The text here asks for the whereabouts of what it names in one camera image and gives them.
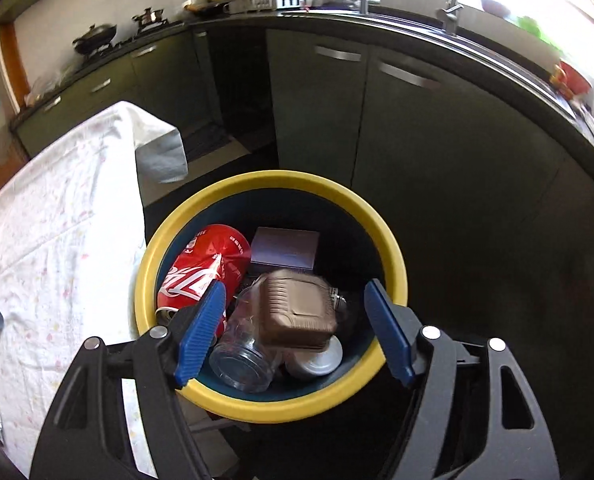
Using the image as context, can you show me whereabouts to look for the red container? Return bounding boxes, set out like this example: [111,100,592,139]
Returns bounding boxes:
[552,60,592,98]

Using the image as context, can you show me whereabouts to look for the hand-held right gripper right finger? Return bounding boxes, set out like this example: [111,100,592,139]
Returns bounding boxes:
[363,279,562,480]

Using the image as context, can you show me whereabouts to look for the green base cabinets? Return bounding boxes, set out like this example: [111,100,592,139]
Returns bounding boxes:
[10,27,594,311]

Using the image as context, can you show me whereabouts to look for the clear plastic bag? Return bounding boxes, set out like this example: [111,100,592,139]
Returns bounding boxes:
[24,67,78,106]

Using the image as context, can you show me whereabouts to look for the white dish rack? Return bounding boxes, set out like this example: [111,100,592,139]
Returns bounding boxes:
[227,0,330,15]

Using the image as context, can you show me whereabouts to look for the green plastic item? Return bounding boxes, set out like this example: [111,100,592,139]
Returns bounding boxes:
[517,15,562,53]

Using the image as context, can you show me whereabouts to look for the clear plastic cup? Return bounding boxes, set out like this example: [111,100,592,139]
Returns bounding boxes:
[209,282,283,393]

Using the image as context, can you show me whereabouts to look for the black wok with lid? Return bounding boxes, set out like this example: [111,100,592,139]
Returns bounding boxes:
[72,22,118,56]

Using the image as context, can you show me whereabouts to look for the gas stove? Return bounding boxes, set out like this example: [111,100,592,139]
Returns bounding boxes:
[74,20,185,58]

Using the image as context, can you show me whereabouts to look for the white dotted tablecloth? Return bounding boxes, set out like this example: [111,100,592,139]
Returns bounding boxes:
[0,101,188,480]

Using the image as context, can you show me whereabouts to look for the pink box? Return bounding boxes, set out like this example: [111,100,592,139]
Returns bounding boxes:
[249,227,321,271]

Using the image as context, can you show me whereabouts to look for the black frying pan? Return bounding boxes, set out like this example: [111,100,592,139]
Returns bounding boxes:
[184,2,230,16]

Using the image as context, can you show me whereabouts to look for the large steel faucet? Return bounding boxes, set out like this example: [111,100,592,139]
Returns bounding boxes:
[439,0,465,36]

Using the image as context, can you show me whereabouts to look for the red soda can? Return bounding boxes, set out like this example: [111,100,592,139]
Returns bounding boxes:
[156,224,252,341]

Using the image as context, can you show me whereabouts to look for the brown plastic tray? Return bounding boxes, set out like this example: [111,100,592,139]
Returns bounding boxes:
[259,270,340,352]

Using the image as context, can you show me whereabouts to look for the yellow-rimmed trash bin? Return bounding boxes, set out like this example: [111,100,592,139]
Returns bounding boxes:
[134,170,409,423]

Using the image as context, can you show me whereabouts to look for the black kitchen countertop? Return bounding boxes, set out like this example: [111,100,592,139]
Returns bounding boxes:
[10,7,594,181]

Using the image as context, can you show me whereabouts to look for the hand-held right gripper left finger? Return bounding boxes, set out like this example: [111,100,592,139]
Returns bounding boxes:
[30,281,227,480]

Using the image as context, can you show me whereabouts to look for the steel pot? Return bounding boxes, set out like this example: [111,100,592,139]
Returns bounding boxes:
[132,7,168,31]

